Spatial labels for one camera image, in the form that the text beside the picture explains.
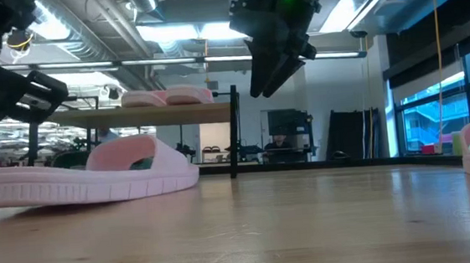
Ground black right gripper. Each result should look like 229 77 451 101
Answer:
227 0 328 101

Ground black cabinet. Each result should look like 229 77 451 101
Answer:
266 106 317 163

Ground person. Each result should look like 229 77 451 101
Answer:
96 126 121 144
262 133 294 153

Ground black leaning panel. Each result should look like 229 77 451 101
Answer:
323 106 385 162

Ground long hanging light bar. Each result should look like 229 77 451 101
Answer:
3 39 368 86

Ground blue-lit window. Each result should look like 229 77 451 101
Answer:
390 48 470 156

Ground yellow-green cylinder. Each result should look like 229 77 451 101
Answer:
451 131 465 157

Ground black table frame rails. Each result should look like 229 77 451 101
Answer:
198 145 465 186

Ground wooden shelf with black frame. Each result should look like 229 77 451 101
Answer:
22 80 247 195

